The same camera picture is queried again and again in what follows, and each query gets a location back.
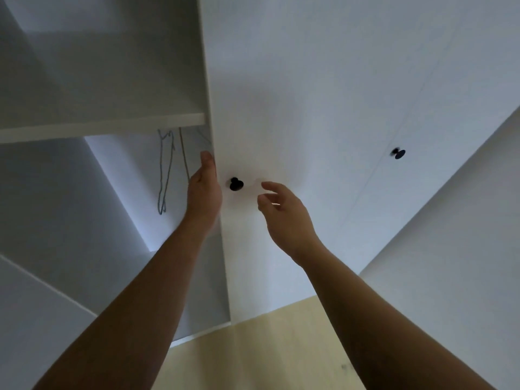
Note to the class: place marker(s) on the person's left forearm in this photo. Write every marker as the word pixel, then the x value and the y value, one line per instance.
pixel 134 304

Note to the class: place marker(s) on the white wardrobe body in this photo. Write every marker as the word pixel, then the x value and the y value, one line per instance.
pixel 81 68

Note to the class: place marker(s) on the person's left fingers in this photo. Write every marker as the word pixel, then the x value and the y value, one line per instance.
pixel 207 159

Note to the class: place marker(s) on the person's right hand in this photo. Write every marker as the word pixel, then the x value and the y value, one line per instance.
pixel 291 223

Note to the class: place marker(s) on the person's left hand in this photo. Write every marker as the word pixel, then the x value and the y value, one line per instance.
pixel 204 194

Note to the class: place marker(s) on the white wardrobe door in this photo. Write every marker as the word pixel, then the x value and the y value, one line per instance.
pixel 308 97
pixel 447 77

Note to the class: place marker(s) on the person's right forearm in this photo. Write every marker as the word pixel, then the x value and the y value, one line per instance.
pixel 378 324

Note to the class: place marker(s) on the black round door knob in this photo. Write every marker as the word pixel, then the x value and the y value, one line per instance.
pixel 236 184
pixel 398 153

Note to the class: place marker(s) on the person's right thumb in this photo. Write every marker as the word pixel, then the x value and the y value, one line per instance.
pixel 264 201

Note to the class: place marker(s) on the white wardrobe shelf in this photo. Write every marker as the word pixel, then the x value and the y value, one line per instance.
pixel 97 126

